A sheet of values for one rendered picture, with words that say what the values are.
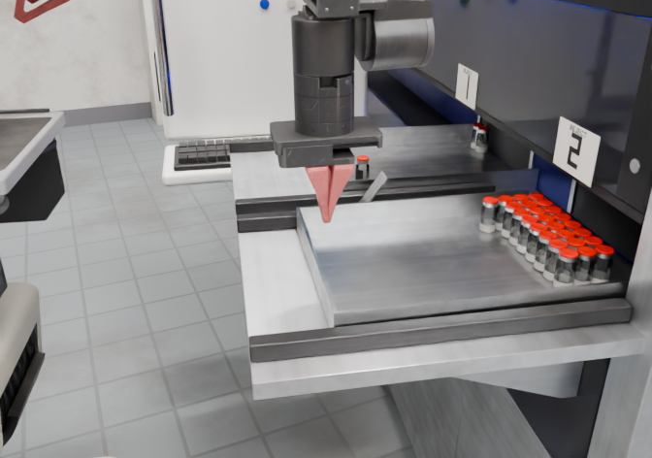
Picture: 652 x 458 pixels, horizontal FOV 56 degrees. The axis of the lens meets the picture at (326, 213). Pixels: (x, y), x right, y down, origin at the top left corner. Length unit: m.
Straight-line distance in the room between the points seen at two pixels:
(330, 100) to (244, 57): 0.92
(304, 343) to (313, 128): 0.20
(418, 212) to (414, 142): 0.35
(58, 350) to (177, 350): 0.39
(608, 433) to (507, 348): 0.21
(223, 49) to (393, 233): 0.76
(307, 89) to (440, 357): 0.29
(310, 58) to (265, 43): 0.92
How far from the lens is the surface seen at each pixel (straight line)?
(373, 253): 0.79
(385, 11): 0.57
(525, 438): 1.01
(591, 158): 0.76
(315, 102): 0.56
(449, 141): 1.24
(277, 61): 1.48
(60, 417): 1.98
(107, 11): 4.64
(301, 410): 1.86
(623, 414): 0.78
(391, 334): 0.61
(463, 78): 1.09
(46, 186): 0.93
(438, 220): 0.89
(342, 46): 0.55
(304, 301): 0.69
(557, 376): 0.82
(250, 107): 1.50
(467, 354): 0.63
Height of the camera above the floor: 1.25
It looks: 25 degrees down
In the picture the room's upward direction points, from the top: straight up
